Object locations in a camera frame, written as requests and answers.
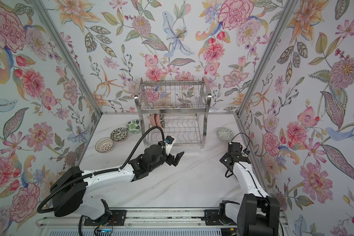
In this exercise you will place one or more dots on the white lattice pattern bowl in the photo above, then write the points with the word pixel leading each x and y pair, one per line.
pixel 104 145

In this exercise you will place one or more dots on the pale green patterned bowl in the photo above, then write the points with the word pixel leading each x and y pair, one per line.
pixel 224 134

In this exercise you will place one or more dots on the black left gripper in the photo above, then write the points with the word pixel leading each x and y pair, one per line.
pixel 171 161

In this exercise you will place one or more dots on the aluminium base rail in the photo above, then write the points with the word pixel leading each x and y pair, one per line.
pixel 150 218

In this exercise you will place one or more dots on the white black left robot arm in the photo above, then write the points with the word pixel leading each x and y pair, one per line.
pixel 74 191

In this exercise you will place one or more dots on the dark patterned bowl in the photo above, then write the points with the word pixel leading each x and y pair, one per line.
pixel 159 120

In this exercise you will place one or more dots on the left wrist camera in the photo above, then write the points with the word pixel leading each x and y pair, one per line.
pixel 169 142

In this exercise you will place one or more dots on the steel two-tier dish rack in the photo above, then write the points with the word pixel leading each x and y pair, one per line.
pixel 184 104

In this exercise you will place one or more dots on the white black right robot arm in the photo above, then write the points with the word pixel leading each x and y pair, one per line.
pixel 257 214

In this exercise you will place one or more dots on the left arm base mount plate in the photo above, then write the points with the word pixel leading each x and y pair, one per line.
pixel 115 218

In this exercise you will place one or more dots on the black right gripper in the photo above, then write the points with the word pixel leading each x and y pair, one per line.
pixel 225 158

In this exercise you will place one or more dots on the dark speckled pattern bowl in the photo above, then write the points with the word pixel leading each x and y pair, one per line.
pixel 119 134

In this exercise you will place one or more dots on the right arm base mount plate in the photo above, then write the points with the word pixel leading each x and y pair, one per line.
pixel 212 217

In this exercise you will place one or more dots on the green leaf pattern bowl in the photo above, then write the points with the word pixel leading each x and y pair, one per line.
pixel 134 126

